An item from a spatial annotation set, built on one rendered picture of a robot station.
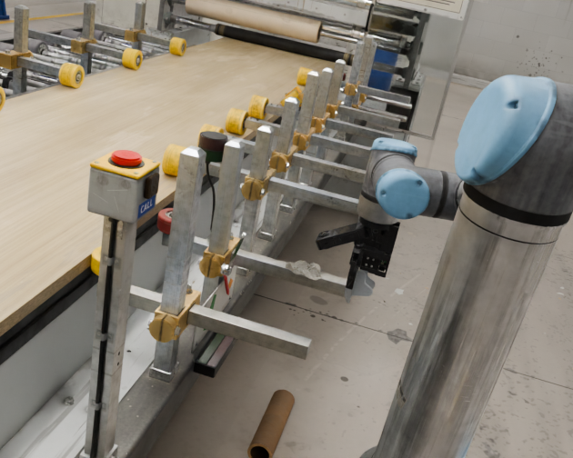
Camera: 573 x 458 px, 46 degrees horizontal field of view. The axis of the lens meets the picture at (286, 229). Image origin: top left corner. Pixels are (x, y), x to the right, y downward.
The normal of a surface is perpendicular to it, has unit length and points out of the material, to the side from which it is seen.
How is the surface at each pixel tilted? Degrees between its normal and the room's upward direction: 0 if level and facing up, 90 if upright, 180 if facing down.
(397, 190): 90
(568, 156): 89
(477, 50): 90
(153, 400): 0
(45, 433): 0
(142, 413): 0
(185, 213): 90
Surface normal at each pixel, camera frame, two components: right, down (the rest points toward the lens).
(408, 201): -0.07, 0.40
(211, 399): 0.18, -0.90
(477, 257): -0.63, 0.25
